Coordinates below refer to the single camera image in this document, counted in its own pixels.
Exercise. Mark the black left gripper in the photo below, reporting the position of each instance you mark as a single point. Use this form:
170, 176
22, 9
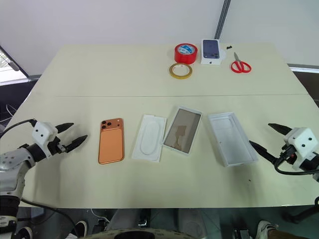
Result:
56, 147

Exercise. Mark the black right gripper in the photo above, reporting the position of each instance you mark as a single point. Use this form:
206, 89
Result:
287, 154

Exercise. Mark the orange smartphone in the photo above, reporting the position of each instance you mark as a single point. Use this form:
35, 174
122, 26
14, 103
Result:
111, 144

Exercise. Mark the white box lid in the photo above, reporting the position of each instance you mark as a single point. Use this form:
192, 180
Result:
183, 132

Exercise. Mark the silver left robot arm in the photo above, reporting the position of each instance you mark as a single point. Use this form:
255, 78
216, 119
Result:
10, 161

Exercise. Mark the white phone box base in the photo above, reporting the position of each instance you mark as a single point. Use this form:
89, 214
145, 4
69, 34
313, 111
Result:
231, 142

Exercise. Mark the white plastic phone tray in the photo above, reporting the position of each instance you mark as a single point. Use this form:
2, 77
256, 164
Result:
149, 139

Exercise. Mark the purple phone retail box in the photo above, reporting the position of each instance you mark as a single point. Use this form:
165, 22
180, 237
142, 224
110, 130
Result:
210, 49

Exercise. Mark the grey metal ledge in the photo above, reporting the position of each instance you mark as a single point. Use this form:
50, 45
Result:
304, 67

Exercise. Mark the black metal stand leg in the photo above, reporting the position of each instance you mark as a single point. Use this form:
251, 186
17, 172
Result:
299, 215

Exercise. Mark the black and white sneaker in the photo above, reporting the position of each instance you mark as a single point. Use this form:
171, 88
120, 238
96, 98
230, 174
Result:
81, 227

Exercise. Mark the yellow tape roll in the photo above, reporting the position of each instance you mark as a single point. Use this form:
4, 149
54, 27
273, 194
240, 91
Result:
180, 77

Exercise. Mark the red tape roll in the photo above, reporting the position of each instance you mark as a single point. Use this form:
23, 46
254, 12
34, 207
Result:
185, 58

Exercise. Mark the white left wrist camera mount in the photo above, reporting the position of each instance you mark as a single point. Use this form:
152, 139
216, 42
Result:
42, 132

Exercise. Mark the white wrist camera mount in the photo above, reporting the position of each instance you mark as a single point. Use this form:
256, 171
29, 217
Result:
301, 139
42, 132

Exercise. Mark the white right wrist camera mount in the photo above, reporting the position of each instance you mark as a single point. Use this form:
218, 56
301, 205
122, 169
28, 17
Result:
301, 139

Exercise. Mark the dark window frame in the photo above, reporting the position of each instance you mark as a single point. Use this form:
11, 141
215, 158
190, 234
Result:
22, 71

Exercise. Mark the grey vertical wall rail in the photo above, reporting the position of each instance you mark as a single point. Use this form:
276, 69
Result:
221, 20

